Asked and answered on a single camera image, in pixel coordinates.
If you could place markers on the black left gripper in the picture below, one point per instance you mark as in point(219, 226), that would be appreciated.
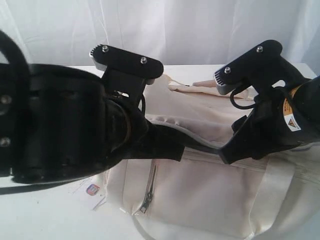
point(76, 126)

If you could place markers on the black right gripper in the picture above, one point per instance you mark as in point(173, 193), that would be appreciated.
point(275, 124)

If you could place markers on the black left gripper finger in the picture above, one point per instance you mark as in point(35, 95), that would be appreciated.
point(141, 139)

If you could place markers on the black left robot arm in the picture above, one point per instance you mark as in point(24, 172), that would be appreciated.
point(14, 86)

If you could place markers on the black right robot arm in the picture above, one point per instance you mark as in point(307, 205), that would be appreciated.
point(307, 99)

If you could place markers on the white paper hang tag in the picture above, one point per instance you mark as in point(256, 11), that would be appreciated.
point(89, 192)

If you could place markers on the white backdrop curtain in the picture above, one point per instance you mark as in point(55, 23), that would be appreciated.
point(176, 32)

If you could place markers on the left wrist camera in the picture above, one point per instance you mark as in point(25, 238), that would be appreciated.
point(125, 71)

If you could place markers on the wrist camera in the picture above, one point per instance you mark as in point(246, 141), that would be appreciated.
point(125, 71)
point(260, 67)

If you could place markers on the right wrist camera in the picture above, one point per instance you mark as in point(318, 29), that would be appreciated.
point(260, 67)

